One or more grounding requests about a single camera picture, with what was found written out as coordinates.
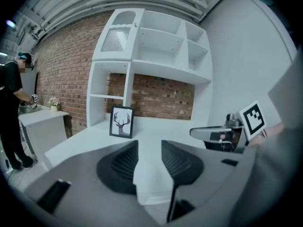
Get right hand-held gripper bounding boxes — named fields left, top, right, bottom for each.
left=189, top=100, right=267, bottom=154

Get white shelf unit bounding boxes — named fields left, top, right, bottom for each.
left=86, top=8, right=213, bottom=129

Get person's right forearm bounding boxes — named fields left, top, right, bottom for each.
left=248, top=122, right=285, bottom=147

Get white cabinet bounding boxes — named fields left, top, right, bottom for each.
left=18, top=104, right=70, bottom=162

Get framed deer antler picture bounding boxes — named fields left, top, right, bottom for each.
left=109, top=105, right=135, bottom=139

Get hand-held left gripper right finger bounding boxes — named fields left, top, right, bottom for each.
left=160, top=140, right=256, bottom=210

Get white desk with drawers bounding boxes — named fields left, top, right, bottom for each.
left=44, top=113, right=209, bottom=206

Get pink flower bouquet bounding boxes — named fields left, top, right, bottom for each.
left=47, top=97, right=61, bottom=113

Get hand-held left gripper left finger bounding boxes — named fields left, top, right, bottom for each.
left=23, top=140, right=155, bottom=225

